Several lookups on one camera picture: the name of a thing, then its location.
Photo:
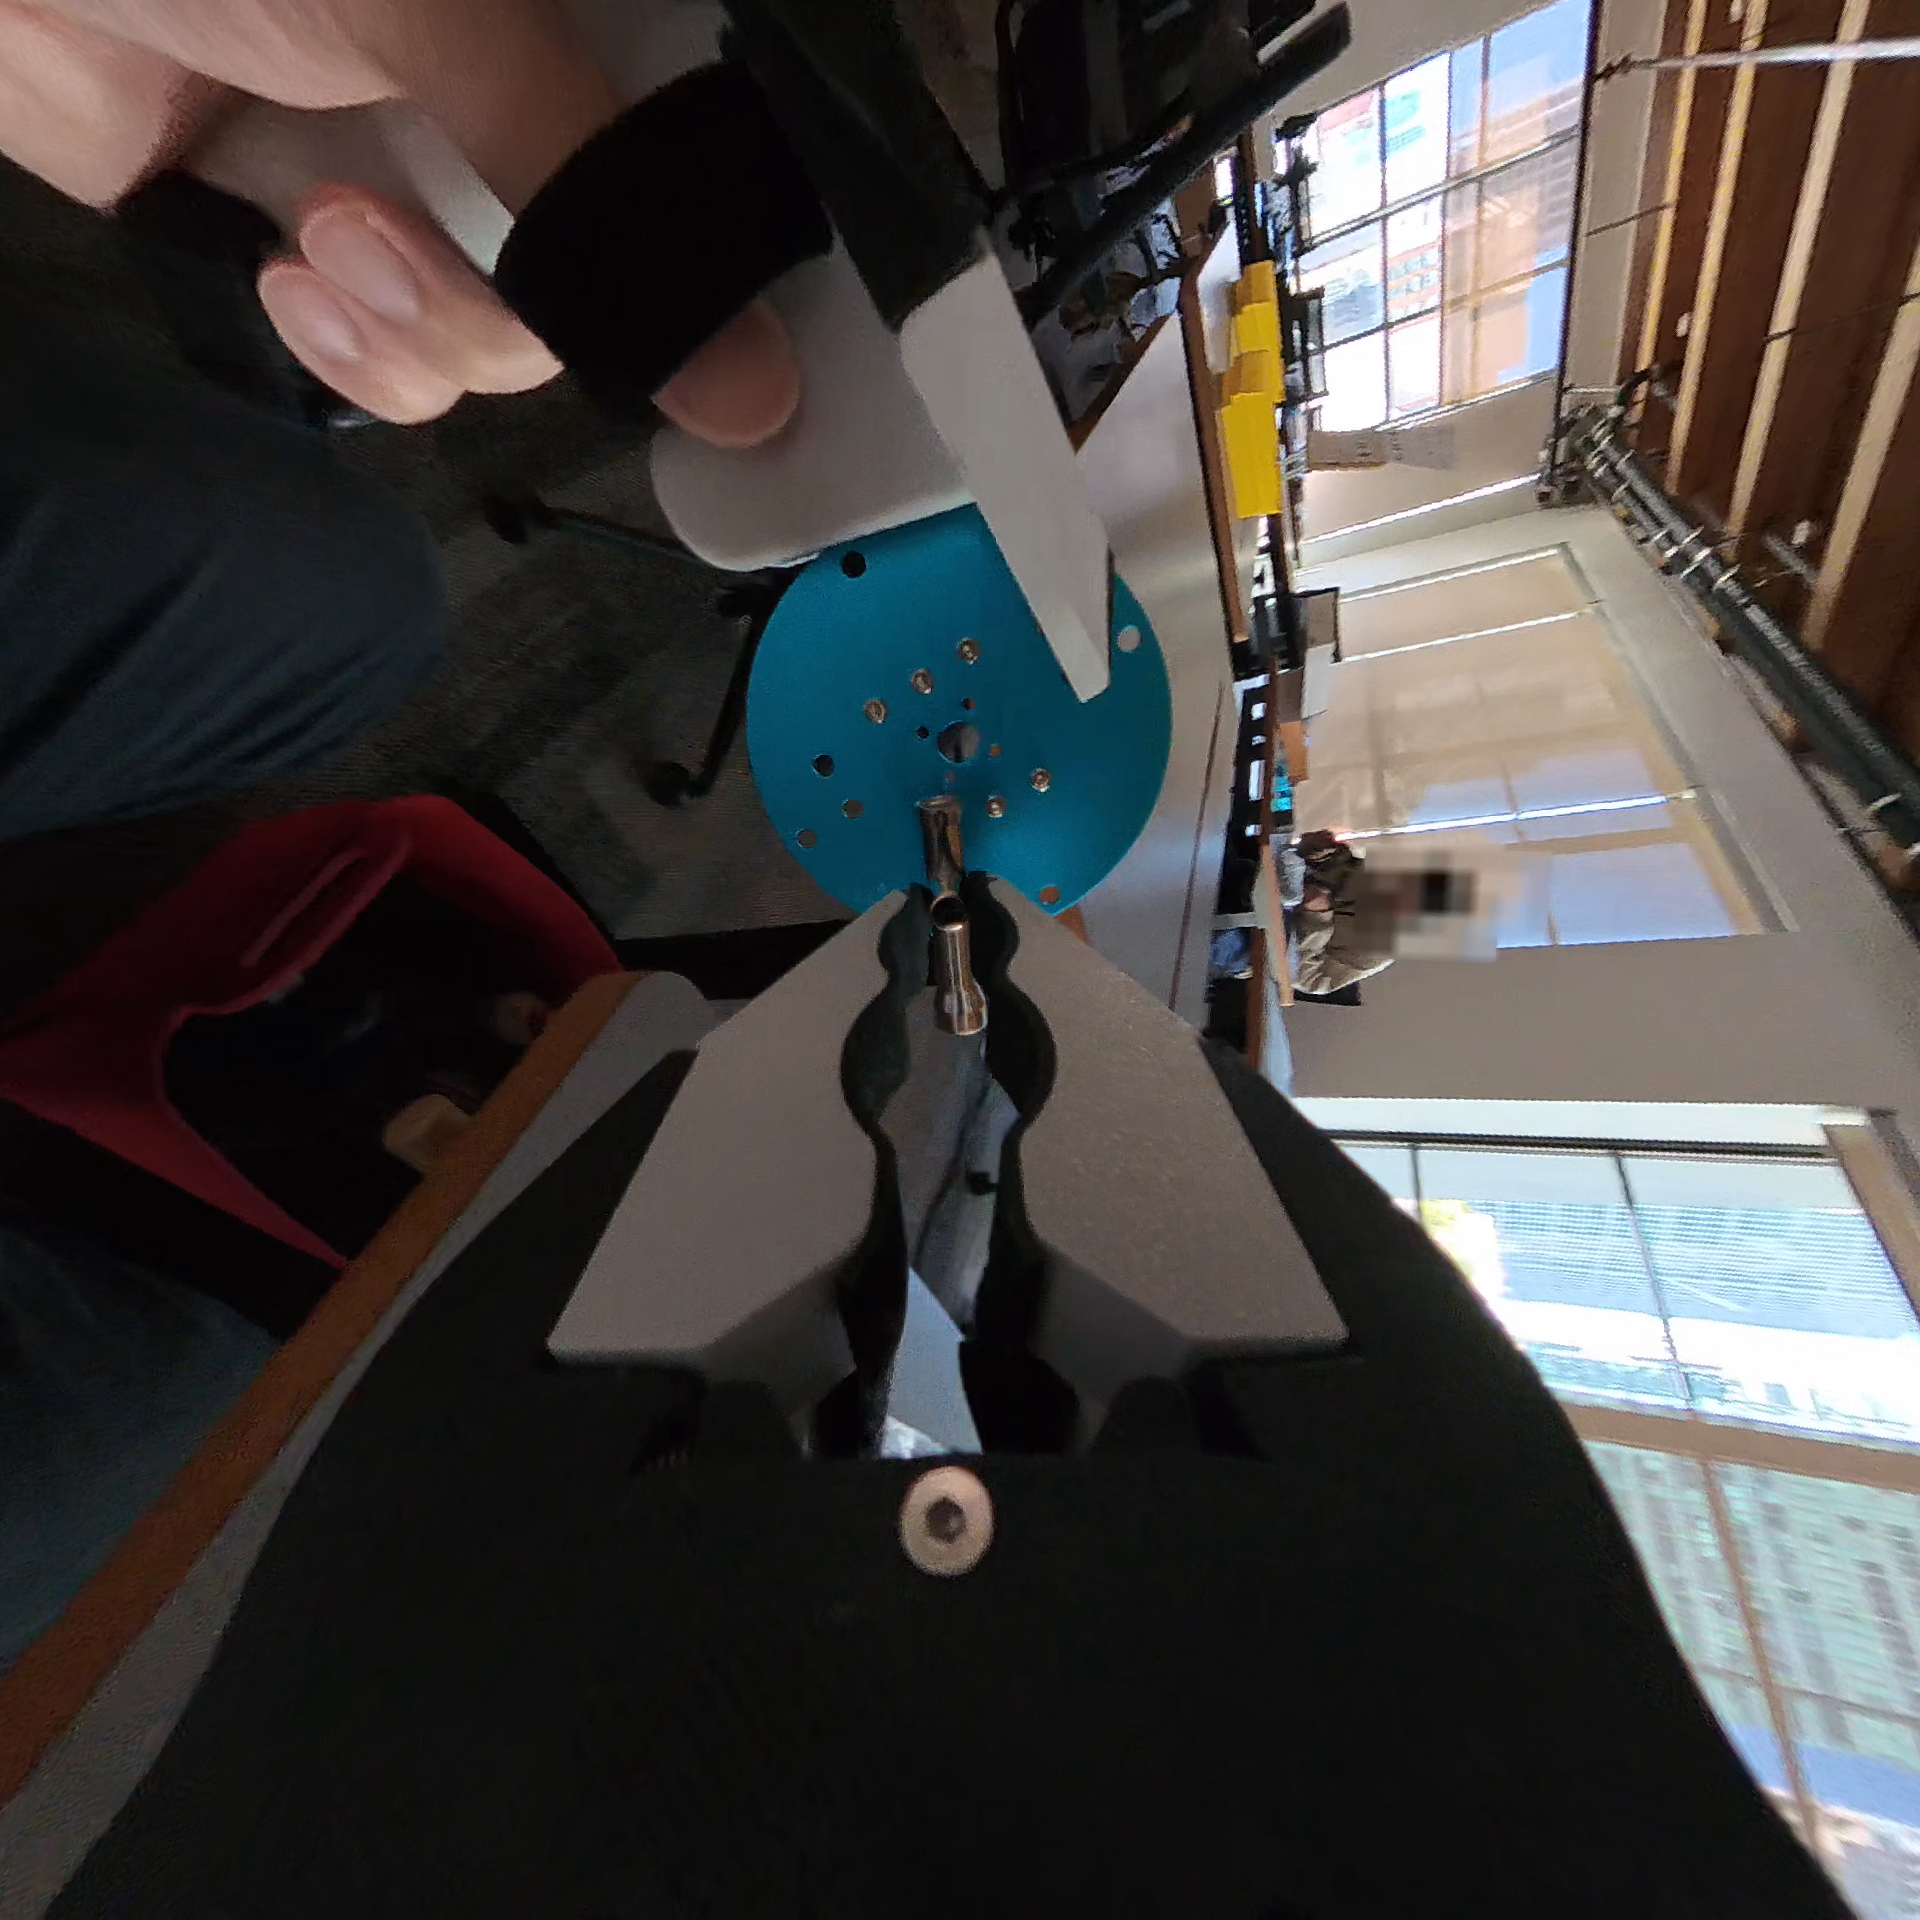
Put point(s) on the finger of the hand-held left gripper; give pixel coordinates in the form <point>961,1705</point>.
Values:
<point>1036,494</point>

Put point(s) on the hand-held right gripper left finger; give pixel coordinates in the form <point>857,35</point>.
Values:
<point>720,1200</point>

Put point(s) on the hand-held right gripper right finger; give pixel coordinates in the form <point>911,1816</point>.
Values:
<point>1171,1200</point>

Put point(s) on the blue round metal plate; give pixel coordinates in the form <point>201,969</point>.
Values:
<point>902,629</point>

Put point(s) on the person's left hand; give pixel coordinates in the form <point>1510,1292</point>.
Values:
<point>301,43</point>

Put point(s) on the yellow bin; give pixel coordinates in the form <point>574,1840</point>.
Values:
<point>1253,458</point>
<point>1259,322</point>

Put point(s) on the black office chair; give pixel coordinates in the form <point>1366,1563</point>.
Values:
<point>1110,76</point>

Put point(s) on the black chair base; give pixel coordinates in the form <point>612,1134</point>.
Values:
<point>704,749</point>

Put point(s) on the grid window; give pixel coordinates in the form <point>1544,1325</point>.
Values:
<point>1440,194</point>

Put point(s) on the window with roller blind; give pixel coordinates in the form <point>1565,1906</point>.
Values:
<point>1501,705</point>

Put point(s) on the red plastic bin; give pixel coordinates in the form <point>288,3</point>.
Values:
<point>301,901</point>

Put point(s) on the tall city-view window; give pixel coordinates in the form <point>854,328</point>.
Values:
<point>1724,1275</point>

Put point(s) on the black ceiling pipe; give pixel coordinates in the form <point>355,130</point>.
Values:
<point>1724,598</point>

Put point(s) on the person's dark clothing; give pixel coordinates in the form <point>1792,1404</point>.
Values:
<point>181,598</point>

